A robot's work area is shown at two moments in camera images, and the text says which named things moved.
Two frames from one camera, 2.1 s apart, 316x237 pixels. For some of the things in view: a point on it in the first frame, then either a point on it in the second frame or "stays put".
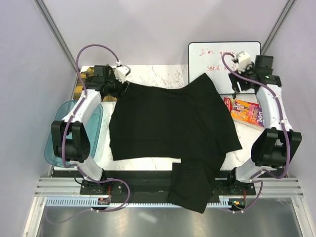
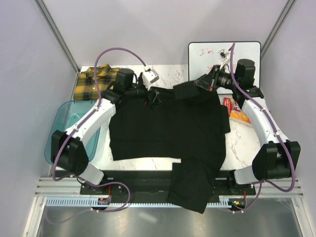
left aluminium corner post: (56, 32) stays put
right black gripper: (234, 79) -> (209, 82)
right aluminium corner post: (277, 27) stays put
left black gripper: (120, 85) -> (149, 103)
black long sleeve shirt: (194, 122) stays put
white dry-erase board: (206, 58) stays put
